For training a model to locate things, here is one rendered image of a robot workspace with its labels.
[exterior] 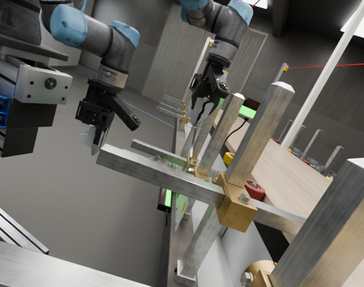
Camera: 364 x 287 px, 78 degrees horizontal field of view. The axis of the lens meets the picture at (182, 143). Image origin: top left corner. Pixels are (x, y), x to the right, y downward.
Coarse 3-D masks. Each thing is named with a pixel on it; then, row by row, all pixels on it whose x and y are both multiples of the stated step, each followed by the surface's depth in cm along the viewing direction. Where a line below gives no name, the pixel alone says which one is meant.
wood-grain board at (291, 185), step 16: (272, 144) 189; (272, 160) 123; (288, 160) 145; (256, 176) 82; (272, 176) 91; (288, 176) 103; (304, 176) 117; (320, 176) 137; (272, 192) 72; (288, 192) 79; (304, 192) 87; (320, 192) 98; (288, 208) 65; (304, 208) 70; (288, 240) 52
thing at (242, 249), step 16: (224, 144) 129; (256, 224) 68; (224, 240) 84; (240, 240) 74; (256, 240) 65; (272, 240) 59; (240, 256) 70; (256, 256) 63; (272, 256) 56; (240, 272) 67
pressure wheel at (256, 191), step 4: (248, 180) 72; (248, 184) 68; (252, 184) 69; (256, 184) 69; (248, 188) 67; (252, 188) 66; (256, 188) 67; (260, 188) 69; (248, 192) 67; (252, 192) 66; (256, 192) 66; (260, 192) 66; (264, 192) 68; (252, 196) 66; (256, 196) 66; (260, 196) 67
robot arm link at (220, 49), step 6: (216, 42) 64; (222, 42) 62; (210, 48) 66; (216, 48) 63; (222, 48) 63; (228, 48) 63; (234, 48) 63; (210, 54) 66; (216, 54) 64; (222, 54) 63; (228, 54) 63; (234, 54) 65; (228, 60) 65
